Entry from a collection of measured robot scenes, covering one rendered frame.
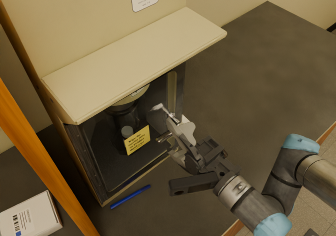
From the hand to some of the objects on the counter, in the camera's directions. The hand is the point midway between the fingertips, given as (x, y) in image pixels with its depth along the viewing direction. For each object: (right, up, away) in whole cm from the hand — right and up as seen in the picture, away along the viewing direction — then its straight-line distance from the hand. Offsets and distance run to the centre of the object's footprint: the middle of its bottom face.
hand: (165, 135), depth 77 cm
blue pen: (-11, -21, +16) cm, 29 cm away
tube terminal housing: (-16, -8, +26) cm, 32 cm away
